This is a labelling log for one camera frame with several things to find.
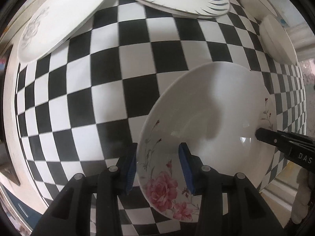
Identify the white bowl blue dots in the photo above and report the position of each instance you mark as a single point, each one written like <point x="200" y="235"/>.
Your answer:
<point x="276" y="41"/>

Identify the white plate pink roses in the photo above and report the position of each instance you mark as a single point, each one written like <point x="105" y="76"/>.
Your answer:
<point x="215" y="109"/>

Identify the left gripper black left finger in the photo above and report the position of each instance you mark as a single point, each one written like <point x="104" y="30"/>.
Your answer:
<point x="69" y="213"/>

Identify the white plate grey flower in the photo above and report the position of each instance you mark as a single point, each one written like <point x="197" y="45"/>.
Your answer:
<point x="53" y="22"/>

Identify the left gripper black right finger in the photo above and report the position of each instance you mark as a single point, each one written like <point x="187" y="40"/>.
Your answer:
<point x="230" y="205"/>

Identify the white bowl black rim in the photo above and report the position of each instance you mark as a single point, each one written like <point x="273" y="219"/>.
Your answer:
<point x="259" y="9"/>

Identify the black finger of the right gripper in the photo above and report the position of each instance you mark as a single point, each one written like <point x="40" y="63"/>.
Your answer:
<point x="285" y="141"/>

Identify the black white checkered mat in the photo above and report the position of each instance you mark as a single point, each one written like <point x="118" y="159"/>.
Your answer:
<point x="79" y="107"/>

